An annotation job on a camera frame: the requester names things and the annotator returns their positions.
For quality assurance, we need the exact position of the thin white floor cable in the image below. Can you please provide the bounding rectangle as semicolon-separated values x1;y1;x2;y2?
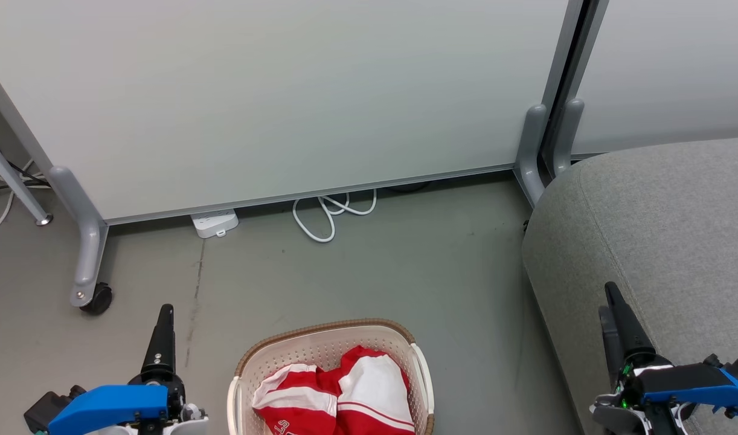
0;174;51;242

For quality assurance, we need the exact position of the grey metal table leg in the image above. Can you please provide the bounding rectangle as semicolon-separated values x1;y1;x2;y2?
0;130;53;227

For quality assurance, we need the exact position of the black caster wheel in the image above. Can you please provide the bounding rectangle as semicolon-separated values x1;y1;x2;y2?
80;282;114;315

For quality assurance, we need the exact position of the thick white coiled cable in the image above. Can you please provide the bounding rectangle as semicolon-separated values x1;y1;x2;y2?
292;188;378;243

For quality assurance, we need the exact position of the grey curved partition leg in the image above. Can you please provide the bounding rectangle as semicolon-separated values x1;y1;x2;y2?
514;104;548;208
553;98;585;178

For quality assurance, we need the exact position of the grey fabric sofa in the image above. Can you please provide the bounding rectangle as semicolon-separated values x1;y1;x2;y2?
522;136;738;435

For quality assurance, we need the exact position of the white power strip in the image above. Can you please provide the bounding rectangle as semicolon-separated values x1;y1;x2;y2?
191;208;239;239

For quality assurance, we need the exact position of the small white partition panel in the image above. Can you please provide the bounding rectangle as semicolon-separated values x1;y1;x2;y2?
570;0;738;160

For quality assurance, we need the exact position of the red and white garment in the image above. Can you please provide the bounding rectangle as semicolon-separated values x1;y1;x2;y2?
321;346;417;435

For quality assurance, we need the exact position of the grey partition leg with caster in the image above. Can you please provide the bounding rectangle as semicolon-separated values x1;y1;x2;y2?
48;166;110;309

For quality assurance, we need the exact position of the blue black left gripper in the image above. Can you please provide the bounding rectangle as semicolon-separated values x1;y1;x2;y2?
48;304;186;435

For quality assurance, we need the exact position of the large white partition panel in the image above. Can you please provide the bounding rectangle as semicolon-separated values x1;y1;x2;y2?
0;0;587;225

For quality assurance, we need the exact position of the black floor cable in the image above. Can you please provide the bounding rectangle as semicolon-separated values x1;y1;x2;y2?
0;159;47;195

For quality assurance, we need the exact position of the cream perforated laundry basket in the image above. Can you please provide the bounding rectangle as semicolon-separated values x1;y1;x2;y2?
227;318;435;435

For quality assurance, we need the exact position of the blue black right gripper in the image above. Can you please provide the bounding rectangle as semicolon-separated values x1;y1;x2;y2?
598;282;738;435

